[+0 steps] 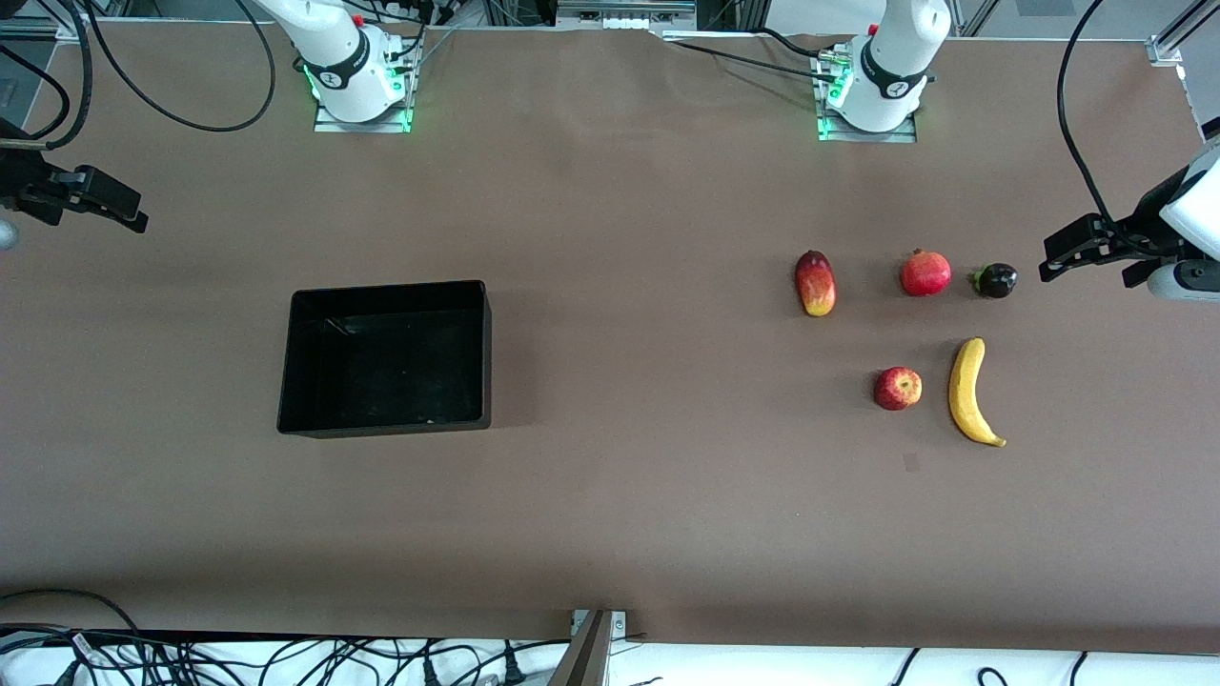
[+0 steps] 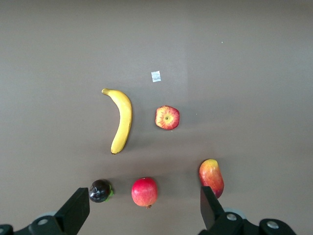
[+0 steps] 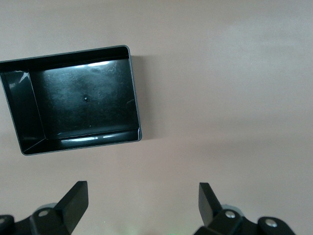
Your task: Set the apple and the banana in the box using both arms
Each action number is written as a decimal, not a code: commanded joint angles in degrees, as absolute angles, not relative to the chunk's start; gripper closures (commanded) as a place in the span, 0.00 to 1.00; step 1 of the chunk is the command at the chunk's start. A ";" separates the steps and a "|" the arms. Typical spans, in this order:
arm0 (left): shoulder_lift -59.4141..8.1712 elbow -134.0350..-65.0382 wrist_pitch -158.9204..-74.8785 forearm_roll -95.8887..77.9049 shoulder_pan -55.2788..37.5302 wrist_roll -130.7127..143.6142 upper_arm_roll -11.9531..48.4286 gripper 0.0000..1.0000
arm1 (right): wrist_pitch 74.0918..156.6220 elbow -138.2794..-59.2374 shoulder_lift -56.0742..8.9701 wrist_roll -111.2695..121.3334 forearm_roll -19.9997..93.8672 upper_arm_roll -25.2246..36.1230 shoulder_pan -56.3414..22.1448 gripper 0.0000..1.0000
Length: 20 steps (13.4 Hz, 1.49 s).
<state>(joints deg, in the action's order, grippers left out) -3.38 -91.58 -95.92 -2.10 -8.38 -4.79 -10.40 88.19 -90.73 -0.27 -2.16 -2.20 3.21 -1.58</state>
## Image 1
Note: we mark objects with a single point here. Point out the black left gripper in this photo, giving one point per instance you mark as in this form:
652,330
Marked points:
1143,222

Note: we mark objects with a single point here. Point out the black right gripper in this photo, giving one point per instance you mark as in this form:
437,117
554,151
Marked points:
21,181

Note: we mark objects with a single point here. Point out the yellow banana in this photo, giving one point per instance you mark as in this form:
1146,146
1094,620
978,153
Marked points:
965,391

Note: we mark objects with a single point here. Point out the red yellow apple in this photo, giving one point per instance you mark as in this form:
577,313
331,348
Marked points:
898,389

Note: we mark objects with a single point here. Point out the black plastic box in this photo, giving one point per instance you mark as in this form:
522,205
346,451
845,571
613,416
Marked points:
381,362

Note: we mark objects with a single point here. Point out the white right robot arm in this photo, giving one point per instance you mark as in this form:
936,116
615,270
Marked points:
334,48

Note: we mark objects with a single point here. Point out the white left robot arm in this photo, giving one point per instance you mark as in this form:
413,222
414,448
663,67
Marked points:
891,57

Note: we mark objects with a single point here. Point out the dark purple eggplant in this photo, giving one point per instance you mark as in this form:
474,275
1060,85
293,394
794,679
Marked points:
997,281

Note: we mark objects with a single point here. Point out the red pomegranate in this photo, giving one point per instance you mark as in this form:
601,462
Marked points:
925,272

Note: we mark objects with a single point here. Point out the red yellow mango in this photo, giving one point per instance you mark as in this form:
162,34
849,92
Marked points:
816,283

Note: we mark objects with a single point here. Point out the black power plug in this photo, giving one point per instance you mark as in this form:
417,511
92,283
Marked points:
429,673
515,667

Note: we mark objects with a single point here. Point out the grey metal beam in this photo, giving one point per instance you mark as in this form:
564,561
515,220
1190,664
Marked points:
583,657

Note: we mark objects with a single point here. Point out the aluminium profile with bracket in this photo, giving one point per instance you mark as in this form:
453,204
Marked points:
1165,50

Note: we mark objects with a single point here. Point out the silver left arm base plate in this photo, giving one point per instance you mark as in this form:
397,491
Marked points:
858,136

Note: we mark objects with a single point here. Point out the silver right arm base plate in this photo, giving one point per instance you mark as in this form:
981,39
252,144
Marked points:
362,126

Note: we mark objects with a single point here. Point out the silver metal bracket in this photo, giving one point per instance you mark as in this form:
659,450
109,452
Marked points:
620,624

